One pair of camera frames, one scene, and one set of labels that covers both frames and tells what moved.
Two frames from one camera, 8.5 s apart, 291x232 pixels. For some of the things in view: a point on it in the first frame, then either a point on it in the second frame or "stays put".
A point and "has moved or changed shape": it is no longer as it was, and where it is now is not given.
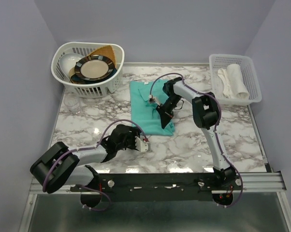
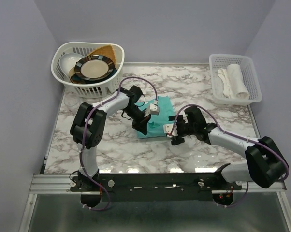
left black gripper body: x=130 y=141 -> x=137 y=115
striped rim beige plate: x=94 y=67 stays put
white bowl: x=68 y=61 stays put
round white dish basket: x=95 y=89 stays put
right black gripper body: x=170 y=103 -> x=183 y=129
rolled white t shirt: x=237 y=86 stays put
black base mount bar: x=158 y=187 stays put
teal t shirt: x=145 y=115 has moved or changed shape
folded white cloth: x=223 y=73 stays put
